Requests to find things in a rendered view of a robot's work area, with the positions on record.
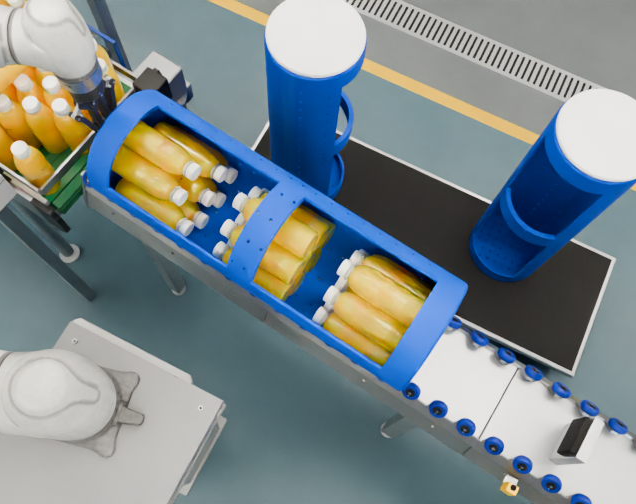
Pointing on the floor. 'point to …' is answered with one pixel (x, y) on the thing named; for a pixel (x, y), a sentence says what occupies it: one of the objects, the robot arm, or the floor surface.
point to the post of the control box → (43, 252)
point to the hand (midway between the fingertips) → (107, 128)
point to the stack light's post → (107, 25)
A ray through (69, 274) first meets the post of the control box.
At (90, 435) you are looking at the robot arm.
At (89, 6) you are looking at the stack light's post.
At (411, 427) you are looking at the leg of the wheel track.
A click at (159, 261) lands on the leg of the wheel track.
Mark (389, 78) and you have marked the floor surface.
